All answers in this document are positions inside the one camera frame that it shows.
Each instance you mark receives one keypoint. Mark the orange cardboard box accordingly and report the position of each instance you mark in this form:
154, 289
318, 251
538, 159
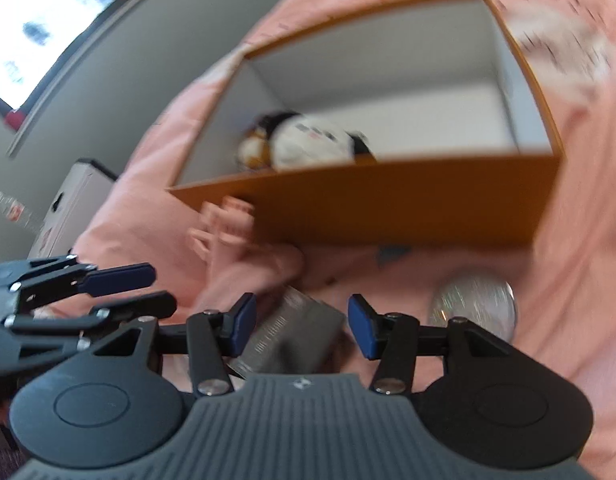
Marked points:
388, 200

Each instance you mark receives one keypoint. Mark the dark printed box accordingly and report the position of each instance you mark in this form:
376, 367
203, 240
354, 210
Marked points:
298, 330

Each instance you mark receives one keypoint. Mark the clear plastic bottle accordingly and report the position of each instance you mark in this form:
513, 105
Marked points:
10, 206

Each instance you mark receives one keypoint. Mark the window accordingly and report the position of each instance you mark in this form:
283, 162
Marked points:
37, 25

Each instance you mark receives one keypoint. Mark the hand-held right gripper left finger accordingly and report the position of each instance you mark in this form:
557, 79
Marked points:
245, 317

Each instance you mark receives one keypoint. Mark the pink printed blanket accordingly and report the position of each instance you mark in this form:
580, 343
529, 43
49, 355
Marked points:
578, 260

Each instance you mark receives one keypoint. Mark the dark red object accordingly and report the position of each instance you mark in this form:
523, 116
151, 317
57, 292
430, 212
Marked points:
15, 119

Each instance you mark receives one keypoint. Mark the white air purifier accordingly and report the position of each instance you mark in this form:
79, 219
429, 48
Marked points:
72, 205

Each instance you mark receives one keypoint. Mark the round silver tin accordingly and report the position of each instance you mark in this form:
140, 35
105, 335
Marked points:
473, 297

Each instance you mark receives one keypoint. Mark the white and black plush toy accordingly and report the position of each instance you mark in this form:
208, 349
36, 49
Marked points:
303, 142

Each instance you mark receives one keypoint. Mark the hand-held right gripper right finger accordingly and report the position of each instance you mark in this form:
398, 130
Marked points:
360, 325

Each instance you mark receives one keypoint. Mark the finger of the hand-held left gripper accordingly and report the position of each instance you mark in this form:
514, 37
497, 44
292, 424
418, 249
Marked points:
117, 276
137, 305

